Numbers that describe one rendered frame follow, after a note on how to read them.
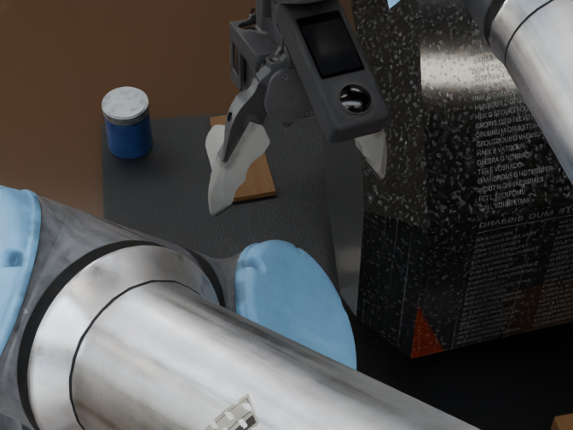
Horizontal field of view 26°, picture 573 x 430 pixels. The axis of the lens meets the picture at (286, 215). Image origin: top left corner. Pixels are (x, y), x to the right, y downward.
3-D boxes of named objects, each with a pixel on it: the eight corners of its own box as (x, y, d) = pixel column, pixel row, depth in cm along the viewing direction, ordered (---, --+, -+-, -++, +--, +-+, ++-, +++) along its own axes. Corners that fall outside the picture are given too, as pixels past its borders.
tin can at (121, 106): (140, 165, 273) (134, 124, 263) (100, 152, 275) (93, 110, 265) (160, 135, 279) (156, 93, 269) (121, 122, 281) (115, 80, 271)
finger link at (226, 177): (196, 185, 104) (256, 95, 102) (220, 223, 100) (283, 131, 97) (166, 173, 102) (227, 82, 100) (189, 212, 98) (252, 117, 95)
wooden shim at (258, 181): (210, 121, 281) (209, 117, 280) (252, 114, 283) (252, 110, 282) (230, 203, 266) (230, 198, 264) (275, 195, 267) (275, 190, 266)
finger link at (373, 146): (383, 127, 108) (327, 62, 102) (413, 162, 104) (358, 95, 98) (355, 151, 109) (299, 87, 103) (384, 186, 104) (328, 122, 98)
